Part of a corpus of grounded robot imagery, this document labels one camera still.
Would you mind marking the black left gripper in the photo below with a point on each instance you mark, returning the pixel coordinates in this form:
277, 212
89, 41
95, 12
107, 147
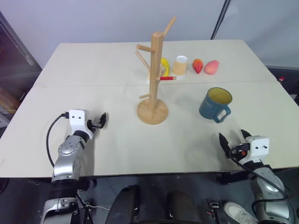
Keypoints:
93, 126

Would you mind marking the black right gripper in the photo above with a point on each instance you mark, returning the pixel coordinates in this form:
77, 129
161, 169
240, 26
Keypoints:
239, 150

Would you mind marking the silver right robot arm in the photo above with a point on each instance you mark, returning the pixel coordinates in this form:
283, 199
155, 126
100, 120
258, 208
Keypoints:
268, 186

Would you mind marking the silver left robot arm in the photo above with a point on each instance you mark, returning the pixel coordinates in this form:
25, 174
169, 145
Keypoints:
67, 161

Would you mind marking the wooden mug tree stand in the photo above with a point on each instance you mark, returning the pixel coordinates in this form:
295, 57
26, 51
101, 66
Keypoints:
155, 93

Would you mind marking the brown paper cup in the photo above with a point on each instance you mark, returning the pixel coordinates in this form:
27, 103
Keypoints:
180, 66

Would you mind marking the blue mug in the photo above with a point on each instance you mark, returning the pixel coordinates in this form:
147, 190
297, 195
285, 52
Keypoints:
213, 105

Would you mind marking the white shoe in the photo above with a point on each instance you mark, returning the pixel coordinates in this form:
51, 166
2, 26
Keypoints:
239, 213

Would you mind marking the pink toy peach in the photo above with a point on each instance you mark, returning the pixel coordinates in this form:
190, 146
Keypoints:
212, 67

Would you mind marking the dark equipment with red button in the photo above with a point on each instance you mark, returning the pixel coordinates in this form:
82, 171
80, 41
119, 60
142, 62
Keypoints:
286, 81

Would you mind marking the yellow banana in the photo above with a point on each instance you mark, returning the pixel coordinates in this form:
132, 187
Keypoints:
166, 66

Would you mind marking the red toy fruit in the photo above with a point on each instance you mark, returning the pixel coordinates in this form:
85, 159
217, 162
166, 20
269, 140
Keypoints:
198, 65

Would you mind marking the dark rounded shape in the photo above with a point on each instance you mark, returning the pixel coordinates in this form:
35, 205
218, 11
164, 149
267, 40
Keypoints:
123, 205
178, 207

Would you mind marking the dark cabinet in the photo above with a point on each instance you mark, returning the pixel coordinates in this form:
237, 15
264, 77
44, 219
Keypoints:
14, 70

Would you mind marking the black stand pole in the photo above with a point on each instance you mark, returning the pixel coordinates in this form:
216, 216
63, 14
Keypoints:
218, 21

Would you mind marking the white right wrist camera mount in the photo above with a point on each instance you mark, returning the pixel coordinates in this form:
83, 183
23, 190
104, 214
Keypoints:
258, 147

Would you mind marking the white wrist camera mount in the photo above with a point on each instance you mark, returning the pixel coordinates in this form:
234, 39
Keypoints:
78, 119
258, 147

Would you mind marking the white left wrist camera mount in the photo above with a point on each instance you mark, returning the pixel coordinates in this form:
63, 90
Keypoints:
78, 119

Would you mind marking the black table bracket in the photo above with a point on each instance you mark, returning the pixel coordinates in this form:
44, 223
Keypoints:
232, 177

